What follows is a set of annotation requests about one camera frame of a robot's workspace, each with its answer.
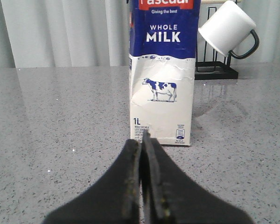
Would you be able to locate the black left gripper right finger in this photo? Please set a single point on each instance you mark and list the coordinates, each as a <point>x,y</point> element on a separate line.
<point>171,197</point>

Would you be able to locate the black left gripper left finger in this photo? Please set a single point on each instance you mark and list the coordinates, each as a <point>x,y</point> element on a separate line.
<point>112,199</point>

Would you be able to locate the blue white milk carton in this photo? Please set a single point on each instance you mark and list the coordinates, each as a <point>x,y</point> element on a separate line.
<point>162,62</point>

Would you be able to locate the wooden paper towel holder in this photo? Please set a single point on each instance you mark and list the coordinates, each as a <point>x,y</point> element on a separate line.
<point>213,1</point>

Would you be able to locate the black wire mug rack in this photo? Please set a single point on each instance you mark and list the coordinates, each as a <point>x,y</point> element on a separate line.
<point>211,65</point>

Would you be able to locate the white enamel mug black handle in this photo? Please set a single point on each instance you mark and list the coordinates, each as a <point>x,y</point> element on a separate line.
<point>227,28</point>

